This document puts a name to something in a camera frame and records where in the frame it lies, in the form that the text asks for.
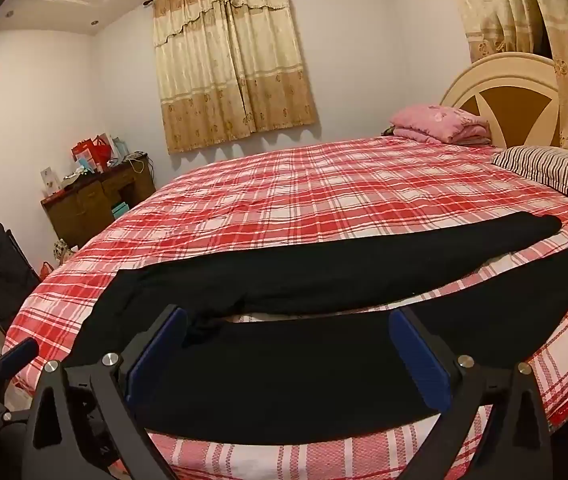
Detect beige floral curtain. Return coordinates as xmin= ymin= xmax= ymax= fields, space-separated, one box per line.
xmin=441 ymin=0 xmax=568 ymax=161

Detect cream and brown headboard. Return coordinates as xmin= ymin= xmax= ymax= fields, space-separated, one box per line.
xmin=439 ymin=51 xmax=562 ymax=151

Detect bed with red plaid sheet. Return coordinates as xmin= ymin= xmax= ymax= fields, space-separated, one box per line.
xmin=3 ymin=135 xmax=568 ymax=480

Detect black pants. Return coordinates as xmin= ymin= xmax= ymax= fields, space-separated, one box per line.
xmin=66 ymin=211 xmax=568 ymax=447

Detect striped pillow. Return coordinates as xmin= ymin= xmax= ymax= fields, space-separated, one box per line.
xmin=491 ymin=145 xmax=568 ymax=211

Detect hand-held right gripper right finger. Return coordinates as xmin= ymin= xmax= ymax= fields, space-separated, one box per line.
xmin=388 ymin=306 xmax=555 ymax=480

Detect beige patterned window curtain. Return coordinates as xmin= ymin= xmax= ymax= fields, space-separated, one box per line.
xmin=151 ymin=0 xmax=320 ymax=156

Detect brown wooden dresser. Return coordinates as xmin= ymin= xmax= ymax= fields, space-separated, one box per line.
xmin=40 ymin=157 xmax=157 ymax=251

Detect patterned bag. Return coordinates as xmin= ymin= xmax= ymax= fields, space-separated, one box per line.
xmin=53 ymin=239 xmax=77 ymax=263

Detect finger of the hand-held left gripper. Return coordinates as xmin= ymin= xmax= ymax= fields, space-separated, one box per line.
xmin=0 ymin=337 xmax=40 ymax=423

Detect white card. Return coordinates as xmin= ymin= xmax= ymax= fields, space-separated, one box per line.
xmin=40 ymin=167 xmax=60 ymax=197

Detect red gift bag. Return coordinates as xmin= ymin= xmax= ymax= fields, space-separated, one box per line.
xmin=71 ymin=134 xmax=115 ymax=173

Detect pink folded blanket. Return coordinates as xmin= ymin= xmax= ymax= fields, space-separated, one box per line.
xmin=390 ymin=104 xmax=493 ymax=147

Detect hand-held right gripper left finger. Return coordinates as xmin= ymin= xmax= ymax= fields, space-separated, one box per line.
xmin=24 ymin=304 xmax=189 ymax=480

